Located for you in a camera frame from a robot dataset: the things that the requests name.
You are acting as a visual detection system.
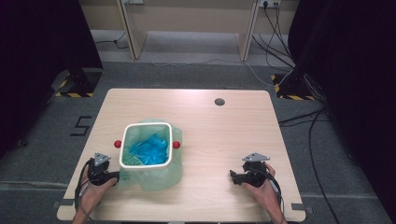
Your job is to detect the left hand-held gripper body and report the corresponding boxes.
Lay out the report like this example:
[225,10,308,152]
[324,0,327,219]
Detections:
[88,151,112,187]

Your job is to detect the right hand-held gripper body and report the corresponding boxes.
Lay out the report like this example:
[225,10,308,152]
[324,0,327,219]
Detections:
[242,152,271,189]

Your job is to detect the translucent green plastic bin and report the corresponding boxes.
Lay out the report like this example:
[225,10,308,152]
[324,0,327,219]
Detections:
[118,118,184,192]

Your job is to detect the white bin with red knobs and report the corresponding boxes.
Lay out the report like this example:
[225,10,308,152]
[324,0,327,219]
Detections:
[113,121,181,171]

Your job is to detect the person's left hand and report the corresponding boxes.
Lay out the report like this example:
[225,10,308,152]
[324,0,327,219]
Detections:
[78,179,119,215]

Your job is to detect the person's right hand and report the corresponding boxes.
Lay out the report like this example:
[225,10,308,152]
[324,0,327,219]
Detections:
[242,162,283,217]

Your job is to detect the blue plastic bag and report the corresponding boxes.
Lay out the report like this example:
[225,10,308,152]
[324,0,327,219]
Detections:
[129,133,169,166]

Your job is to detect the grey tape strip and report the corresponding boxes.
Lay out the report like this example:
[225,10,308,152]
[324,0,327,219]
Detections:
[51,198,75,209]
[290,203,315,216]

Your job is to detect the black stand base striped tape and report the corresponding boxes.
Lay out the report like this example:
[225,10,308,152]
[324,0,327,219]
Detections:
[53,67,105,99]
[270,73,316,102]

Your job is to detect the black curtain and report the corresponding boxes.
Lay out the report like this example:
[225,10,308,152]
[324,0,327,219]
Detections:
[288,0,396,224]
[0,0,105,158]

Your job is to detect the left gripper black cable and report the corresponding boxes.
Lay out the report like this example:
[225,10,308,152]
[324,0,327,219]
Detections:
[74,158,95,223]

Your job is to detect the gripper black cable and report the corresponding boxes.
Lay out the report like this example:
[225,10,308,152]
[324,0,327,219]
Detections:
[264,172,286,218]
[74,158,95,223]

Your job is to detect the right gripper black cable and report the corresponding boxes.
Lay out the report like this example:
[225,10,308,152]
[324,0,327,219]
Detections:
[264,172,286,218]

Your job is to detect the thick black floor cables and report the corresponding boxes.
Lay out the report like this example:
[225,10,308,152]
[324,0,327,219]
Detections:
[277,105,341,224]

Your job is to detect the white floor cable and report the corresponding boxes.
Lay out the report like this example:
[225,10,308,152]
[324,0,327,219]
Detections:
[148,57,295,89]

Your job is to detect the thin black floor cable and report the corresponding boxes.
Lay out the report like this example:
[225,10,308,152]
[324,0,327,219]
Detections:
[93,32,129,50]

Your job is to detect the black cables from socket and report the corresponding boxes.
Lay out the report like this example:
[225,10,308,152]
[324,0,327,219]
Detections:
[251,2,296,70]

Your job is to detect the white wall socket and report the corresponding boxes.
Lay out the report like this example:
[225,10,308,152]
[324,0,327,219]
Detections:
[258,0,282,8]

